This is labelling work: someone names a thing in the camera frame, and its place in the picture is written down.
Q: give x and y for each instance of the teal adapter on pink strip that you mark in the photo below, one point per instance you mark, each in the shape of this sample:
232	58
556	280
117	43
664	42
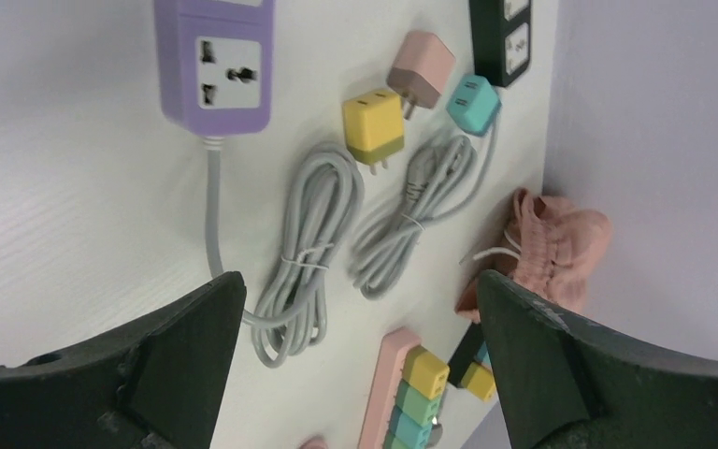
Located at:
412	434

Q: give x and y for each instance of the pink cloth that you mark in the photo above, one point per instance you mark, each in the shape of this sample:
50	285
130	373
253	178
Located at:
550	247

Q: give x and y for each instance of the purple power strip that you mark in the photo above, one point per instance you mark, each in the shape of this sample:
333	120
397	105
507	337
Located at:
215	64

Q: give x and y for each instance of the pink power strip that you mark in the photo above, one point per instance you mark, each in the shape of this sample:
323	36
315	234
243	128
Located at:
387	377

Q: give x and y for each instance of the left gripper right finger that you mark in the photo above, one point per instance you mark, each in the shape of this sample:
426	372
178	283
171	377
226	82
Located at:
566	381

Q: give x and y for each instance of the green adapter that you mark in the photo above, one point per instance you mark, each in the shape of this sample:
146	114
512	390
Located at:
415	405
393	442

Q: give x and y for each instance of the yellow adapter on pink strip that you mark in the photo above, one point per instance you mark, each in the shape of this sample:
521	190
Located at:
425	372

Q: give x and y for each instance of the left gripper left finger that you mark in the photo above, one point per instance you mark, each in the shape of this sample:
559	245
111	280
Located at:
155	382

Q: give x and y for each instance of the teal plug adapter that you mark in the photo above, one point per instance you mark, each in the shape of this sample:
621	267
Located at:
474	104

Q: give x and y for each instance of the black power strip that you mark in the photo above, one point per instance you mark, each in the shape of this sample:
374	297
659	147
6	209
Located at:
465	354
501	39

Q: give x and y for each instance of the yellow adapter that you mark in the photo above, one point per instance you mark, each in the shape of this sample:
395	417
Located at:
373	125
479	381
425	372

